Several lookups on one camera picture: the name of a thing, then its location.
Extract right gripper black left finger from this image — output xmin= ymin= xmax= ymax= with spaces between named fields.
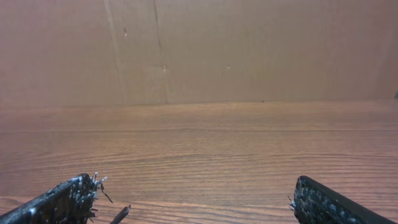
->
xmin=1 ymin=173 xmax=107 ymax=224

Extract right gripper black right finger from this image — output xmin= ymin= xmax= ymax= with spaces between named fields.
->
xmin=289 ymin=175 xmax=396 ymax=224

